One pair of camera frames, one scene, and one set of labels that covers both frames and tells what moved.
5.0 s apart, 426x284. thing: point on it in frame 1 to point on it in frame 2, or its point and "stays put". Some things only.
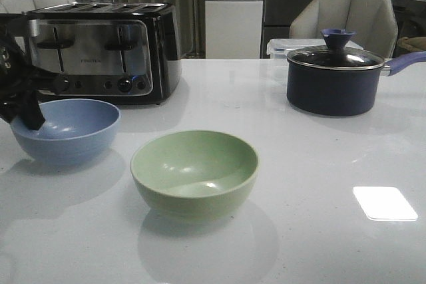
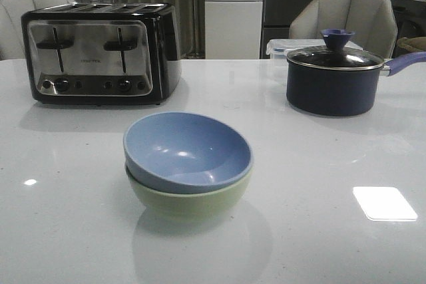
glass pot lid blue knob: (335, 56) stays put
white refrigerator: (233, 10) stays put
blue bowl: (74, 130) to (187, 152)
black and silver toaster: (125, 54) stays put
